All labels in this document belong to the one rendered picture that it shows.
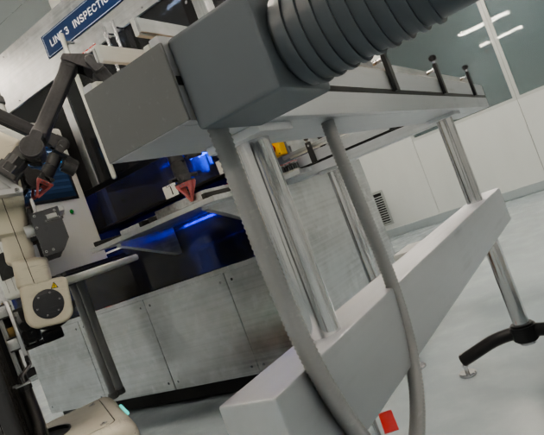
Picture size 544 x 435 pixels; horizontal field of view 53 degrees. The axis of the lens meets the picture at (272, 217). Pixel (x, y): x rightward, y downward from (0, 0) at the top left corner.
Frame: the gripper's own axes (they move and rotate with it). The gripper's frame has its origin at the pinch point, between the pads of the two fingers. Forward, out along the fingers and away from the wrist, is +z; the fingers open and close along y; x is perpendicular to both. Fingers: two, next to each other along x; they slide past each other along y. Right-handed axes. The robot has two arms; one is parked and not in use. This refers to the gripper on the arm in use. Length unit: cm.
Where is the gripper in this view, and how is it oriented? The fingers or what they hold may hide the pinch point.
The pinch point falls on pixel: (191, 198)
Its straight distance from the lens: 201.2
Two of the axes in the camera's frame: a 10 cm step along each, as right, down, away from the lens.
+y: 4.9, -1.8, 8.5
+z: 3.7, 9.3, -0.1
